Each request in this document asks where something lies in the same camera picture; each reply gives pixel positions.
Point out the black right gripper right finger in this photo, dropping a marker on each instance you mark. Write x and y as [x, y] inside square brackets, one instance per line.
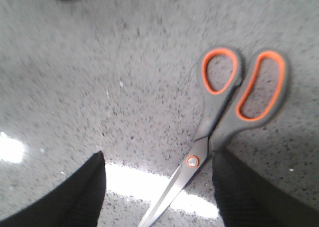
[246, 199]

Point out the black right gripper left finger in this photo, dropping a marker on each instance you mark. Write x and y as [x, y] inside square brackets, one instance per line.
[77, 202]

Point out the grey orange scissors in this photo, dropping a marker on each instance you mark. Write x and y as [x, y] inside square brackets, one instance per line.
[221, 117]

